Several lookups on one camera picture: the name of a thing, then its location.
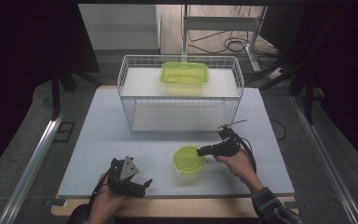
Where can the white desk frame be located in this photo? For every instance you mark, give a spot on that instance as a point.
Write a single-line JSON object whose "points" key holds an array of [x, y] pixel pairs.
{"points": [[220, 23]]}

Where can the rectangular green lidded container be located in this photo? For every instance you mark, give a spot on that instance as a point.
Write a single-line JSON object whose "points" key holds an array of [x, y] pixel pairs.
{"points": [[183, 73]]}

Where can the white table board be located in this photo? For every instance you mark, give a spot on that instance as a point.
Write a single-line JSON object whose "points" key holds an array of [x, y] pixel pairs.
{"points": [[105, 140]]}

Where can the round green lidded container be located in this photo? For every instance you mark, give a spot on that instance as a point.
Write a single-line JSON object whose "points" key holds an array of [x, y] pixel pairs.
{"points": [[186, 163]]}

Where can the black stand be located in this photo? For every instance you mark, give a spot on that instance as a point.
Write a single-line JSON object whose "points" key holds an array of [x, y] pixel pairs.
{"points": [[307, 93], [56, 93]]}

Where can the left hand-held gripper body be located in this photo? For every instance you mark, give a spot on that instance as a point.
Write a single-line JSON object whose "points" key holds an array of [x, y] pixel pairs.
{"points": [[122, 180]]}

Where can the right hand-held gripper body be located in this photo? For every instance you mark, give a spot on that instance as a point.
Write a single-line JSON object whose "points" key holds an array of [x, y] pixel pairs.
{"points": [[228, 147]]}

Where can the person's right hand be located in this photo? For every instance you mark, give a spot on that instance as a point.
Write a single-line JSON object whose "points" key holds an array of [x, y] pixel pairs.
{"points": [[240, 166]]}

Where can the white power strip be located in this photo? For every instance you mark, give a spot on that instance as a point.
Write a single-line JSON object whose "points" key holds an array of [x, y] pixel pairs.
{"points": [[276, 73]]}

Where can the metal floor rail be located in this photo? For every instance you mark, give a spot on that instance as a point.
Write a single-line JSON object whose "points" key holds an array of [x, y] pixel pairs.
{"points": [[323, 158], [31, 168]]}

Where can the person's left hand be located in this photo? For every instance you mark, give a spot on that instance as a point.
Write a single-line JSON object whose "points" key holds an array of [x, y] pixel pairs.
{"points": [[104, 205]]}

